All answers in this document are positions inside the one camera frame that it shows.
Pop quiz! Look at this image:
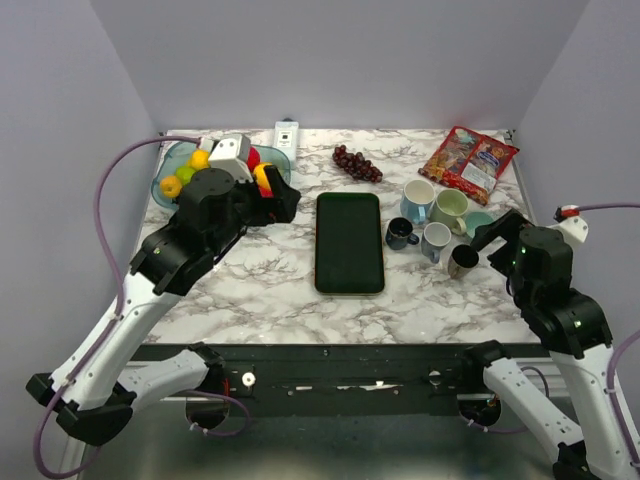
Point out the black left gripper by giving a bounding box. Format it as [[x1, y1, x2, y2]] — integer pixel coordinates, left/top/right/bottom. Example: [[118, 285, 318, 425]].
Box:
[[209, 164, 303, 256]]

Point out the mint green bird-print mug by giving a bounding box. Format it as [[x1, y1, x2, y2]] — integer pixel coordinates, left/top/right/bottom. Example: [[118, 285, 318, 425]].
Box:
[[464, 211, 494, 239]]

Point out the brown small cup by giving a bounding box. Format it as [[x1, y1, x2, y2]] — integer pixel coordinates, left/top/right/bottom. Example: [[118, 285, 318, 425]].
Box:
[[447, 244, 479, 279]]

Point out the light green ceramic mug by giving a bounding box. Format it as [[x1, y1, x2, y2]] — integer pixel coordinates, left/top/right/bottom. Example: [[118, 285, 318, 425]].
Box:
[[429, 189, 469, 235]]

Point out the grey-blue small cup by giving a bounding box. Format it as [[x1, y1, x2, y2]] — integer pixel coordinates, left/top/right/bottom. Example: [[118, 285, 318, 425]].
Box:
[[420, 222, 451, 264]]

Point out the light blue hexagonal mug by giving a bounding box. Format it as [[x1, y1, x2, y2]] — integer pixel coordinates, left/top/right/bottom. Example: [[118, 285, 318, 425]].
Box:
[[400, 179, 436, 225]]

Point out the dark blue gold-rimmed cup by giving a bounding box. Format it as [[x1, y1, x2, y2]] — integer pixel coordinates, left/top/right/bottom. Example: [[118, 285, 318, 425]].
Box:
[[385, 217, 420, 251]]

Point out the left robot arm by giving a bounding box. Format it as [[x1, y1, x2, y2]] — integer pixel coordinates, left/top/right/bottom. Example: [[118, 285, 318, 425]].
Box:
[[26, 166, 301, 447]]

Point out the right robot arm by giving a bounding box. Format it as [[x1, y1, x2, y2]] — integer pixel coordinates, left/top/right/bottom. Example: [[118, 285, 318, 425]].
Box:
[[459, 205, 639, 479]]

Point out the orange fruit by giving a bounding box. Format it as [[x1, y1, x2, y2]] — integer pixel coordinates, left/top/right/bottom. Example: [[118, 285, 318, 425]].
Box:
[[159, 175, 183, 199], [253, 163, 273, 197]]

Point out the red apple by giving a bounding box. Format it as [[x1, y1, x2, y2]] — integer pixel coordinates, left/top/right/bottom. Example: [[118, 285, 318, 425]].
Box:
[[247, 146, 261, 173]]

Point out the red snack packet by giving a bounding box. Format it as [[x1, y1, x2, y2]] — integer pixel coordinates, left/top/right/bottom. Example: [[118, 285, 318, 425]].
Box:
[[418, 126, 519, 206]]

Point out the black rectangular tray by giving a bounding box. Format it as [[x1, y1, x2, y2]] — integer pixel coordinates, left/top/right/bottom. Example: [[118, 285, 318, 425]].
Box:
[[314, 192, 385, 296]]

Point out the loose red grape bunch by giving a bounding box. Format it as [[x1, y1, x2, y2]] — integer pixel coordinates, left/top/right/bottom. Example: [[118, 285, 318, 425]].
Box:
[[332, 145, 383, 183]]

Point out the yellow lemon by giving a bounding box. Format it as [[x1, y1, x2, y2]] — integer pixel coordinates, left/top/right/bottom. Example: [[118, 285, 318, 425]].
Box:
[[187, 149, 210, 171]]

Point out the green lime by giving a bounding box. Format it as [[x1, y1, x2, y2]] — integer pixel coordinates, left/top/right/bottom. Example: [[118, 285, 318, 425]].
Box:
[[175, 165, 196, 186]]

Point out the teal plastic fruit basket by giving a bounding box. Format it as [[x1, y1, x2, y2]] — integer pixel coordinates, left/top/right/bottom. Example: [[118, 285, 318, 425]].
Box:
[[151, 142, 291, 211]]

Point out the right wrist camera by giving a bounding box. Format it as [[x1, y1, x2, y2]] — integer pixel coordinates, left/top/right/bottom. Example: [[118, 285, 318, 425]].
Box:
[[549, 205, 589, 249]]

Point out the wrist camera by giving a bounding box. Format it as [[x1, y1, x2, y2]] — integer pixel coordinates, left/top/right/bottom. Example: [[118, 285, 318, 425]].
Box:
[[198, 134, 254, 183], [549, 205, 589, 249]]

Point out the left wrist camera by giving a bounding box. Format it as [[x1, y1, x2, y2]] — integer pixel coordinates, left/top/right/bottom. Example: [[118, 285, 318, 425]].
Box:
[[198, 134, 254, 183]]

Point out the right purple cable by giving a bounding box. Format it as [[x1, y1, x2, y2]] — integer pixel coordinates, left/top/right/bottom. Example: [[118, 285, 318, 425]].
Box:
[[554, 202, 640, 466]]

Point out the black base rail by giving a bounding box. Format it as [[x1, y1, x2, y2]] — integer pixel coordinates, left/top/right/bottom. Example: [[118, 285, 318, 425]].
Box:
[[129, 342, 561, 419]]

